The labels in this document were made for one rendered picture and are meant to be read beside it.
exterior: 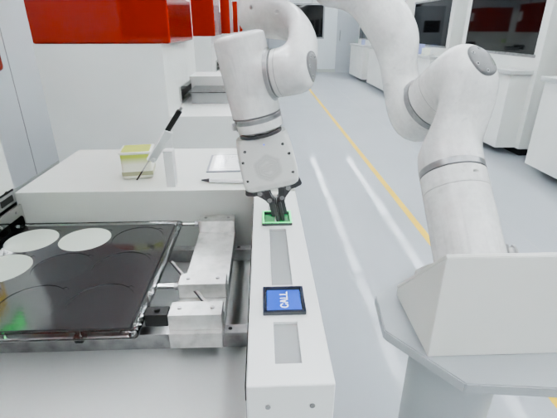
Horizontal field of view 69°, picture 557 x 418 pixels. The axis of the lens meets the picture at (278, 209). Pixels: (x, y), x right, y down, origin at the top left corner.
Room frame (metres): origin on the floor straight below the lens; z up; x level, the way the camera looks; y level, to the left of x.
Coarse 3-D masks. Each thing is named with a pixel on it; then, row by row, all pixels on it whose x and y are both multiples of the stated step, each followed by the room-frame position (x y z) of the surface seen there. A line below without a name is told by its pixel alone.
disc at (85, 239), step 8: (72, 232) 0.77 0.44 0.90; (80, 232) 0.77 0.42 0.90; (88, 232) 0.77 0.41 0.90; (96, 232) 0.77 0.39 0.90; (104, 232) 0.77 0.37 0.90; (64, 240) 0.74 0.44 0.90; (72, 240) 0.74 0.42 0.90; (80, 240) 0.74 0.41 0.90; (88, 240) 0.74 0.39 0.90; (96, 240) 0.74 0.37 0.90; (104, 240) 0.74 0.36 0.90; (64, 248) 0.70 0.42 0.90; (72, 248) 0.70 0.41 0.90; (80, 248) 0.70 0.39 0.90; (88, 248) 0.70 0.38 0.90
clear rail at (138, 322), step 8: (176, 224) 0.81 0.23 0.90; (176, 232) 0.77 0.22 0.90; (176, 240) 0.74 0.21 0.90; (168, 248) 0.70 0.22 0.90; (168, 256) 0.67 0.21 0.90; (160, 272) 0.61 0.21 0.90; (152, 280) 0.59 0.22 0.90; (160, 280) 0.60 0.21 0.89; (152, 288) 0.56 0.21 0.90; (152, 296) 0.55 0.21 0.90; (144, 304) 0.52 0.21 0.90; (144, 312) 0.50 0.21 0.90; (136, 320) 0.48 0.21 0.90; (136, 328) 0.46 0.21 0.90; (136, 336) 0.46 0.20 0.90
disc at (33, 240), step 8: (24, 232) 0.77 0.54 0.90; (32, 232) 0.77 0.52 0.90; (40, 232) 0.77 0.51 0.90; (48, 232) 0.77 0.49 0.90; (56, 232) 0.77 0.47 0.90; (8, 240) 0.74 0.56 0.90; (16, 240) 0.74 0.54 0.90; (24, 240) 0.74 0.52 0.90; (32, 240) 0.74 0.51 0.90; (40, 240) 0.74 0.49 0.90; (48, 240) 0.74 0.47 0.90; (8, 248) 0.70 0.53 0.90; (16, 248) 0.70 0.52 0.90; (24, 248) 0.70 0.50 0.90; (32, 248) 0.70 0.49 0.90; (40, 248) 0.70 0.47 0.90
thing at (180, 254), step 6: (174, 246) 0.80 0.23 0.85; (180, 246) 0.80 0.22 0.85; (186, 246) 0.80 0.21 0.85; (192, 246) 0.80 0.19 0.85; (240, 246) 0.80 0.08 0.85; (246, 246) 0.80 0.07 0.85; (174, 252) 0.78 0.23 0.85; (180, 252) 0.78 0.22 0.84; (186, 252) 0.78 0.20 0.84; (192, 252) 0.78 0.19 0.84; (240, 252) 0.79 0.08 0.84; (246, 252) 0.79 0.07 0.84; (174, 258) 0.78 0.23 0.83; (180, 258) 0.78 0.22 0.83; (186, 258) 0.78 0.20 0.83; (234, 258) 0.79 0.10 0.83; (240, 258) 0.79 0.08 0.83; (246, 258) 0.79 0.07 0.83
